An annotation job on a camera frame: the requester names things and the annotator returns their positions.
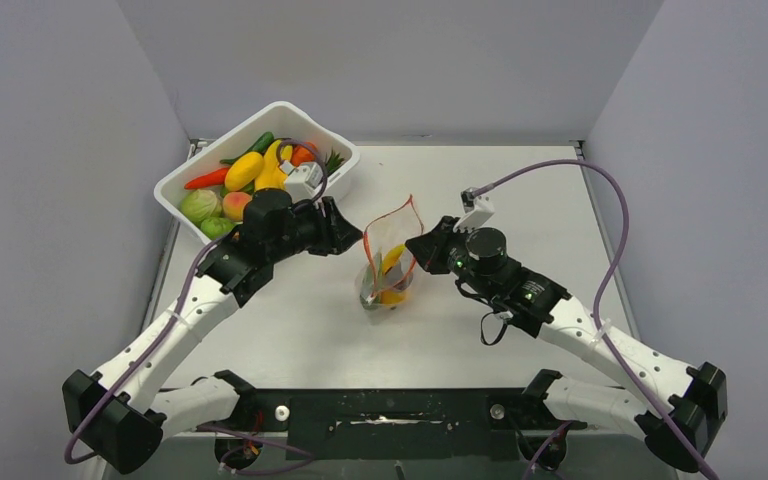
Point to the green cucumber toy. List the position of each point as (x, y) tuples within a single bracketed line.
[(260, 145)]

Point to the yellow bell pepper toy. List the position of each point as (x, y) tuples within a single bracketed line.
[(393, 297)]

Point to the green cabbage toy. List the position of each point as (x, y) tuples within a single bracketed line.
[(201, 204), (216, 227)]

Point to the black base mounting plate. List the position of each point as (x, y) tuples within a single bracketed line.
[(499, 424)]

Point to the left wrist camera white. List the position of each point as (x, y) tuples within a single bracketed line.
[(302, 182)]

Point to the green cabbage toy upper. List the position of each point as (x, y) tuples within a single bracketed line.
[(201, 204)]

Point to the yellow banana bunch toy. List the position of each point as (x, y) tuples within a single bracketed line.
[(272, 175)]

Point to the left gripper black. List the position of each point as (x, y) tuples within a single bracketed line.
[(335, 233)]

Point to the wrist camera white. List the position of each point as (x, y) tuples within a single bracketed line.
[(478, 209), (302, 182)]

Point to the orange tomato toy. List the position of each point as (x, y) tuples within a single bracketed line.
[(304, 154)]

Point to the orange carrot toy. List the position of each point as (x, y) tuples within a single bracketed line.
[(211, 179)]

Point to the white plastic bin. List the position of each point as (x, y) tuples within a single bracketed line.
[(281, 118)]

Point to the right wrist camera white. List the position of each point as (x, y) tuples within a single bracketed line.
[(478, 209)]

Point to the yellow mango toy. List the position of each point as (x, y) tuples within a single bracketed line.
[(244, 171)]

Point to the green cabbage toy lower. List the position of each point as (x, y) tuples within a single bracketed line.
[(216, 227)]

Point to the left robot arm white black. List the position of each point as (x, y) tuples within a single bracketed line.
[(120, 412)]

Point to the pineapple toy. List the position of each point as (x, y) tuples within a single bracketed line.
[(333, 162)]

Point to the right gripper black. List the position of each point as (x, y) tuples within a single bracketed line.
[(430, 248)]

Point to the peach toy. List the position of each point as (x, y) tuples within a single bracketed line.
[(233, 205)]

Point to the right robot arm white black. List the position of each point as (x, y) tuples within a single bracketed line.
[(674, 408)]

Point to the clear zip bag red zipper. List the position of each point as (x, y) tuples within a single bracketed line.
[(389, 230)]

